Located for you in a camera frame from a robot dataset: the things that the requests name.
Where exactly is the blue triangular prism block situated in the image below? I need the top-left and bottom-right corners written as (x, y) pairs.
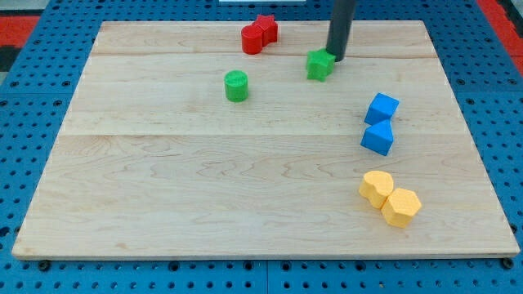
top-left (360, 119), bottom-right (394, 156)

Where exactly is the yellow hexagon block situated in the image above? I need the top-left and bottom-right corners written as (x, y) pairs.
top-left (381, 188), bottom-right (422, 229)

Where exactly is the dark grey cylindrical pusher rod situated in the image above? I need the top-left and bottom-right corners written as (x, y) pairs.
top-left (326, 0), bottom-right (356, 62)

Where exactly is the blue cube block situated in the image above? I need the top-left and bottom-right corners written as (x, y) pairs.
top-left (364, 93), bottom-right (400, 125)

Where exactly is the yellow heart block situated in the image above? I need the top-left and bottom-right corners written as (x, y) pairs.
top-left (358, 171), bottom-right (394, 209)

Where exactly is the green star block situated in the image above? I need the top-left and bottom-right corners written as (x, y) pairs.
top-left (306, 48), bottom-right (336, 82)

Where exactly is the green cylinder block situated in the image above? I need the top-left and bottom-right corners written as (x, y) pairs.
top-left (224, 70), bottom-right (248, 102)

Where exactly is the red star block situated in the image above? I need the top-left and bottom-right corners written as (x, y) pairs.
top-left (253, 15), bottom-right (279, 46)

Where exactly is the red cylinder block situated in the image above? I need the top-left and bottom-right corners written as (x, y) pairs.
top-left (241, 24), bottom-right (263, 55)

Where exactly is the light wooden board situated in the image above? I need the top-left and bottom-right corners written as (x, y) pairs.
top-left (12, 20), bottom-right (520, 261)

